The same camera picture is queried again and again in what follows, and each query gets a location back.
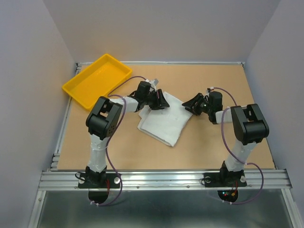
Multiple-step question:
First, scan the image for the aluminium back rail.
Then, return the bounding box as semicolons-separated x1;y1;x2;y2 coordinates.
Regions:
76;61;245;68

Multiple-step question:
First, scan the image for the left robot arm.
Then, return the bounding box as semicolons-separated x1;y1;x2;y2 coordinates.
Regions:
81;89;170;187

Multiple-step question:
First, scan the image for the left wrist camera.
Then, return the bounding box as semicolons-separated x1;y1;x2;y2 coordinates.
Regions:
136;79;159;99

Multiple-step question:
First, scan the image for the aluminium rail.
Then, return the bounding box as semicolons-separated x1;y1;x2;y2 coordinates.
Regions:
48;63;83;171
76;61;245;68
38;169;292;191

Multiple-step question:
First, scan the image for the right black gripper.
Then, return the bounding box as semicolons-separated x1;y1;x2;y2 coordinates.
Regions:
181;92;212;115

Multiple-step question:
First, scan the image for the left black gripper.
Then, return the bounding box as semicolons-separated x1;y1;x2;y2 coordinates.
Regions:
142;89;169;110

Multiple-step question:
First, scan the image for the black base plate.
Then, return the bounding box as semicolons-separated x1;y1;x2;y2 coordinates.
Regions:
75;172;120;189
201;172;247;188

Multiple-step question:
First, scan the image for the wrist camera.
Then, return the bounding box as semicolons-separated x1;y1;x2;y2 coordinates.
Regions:
209;91;223;112
136;79;159;99

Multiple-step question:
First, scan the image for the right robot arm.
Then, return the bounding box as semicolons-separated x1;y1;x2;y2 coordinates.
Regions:
182;91;269;188

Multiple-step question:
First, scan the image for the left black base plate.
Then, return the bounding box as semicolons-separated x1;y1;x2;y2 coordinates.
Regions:
75;172;120;189

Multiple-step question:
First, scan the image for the white long sleeve shirt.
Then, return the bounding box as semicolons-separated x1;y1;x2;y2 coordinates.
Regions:
137;92;192;147

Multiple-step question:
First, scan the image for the aluminium left side rail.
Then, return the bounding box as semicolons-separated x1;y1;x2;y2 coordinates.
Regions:
48;63;83;171

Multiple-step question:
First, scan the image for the aluminium front rail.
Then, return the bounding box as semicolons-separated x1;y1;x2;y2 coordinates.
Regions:
38;169;292;191

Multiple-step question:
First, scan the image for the yellow plastic tray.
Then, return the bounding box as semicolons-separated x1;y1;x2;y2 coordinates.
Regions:
62;54;133;110

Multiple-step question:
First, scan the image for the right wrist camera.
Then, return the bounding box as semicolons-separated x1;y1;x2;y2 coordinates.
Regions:
209;91;223;112

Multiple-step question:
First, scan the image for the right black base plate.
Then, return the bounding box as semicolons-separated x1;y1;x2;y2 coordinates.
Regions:
201;172;247;188

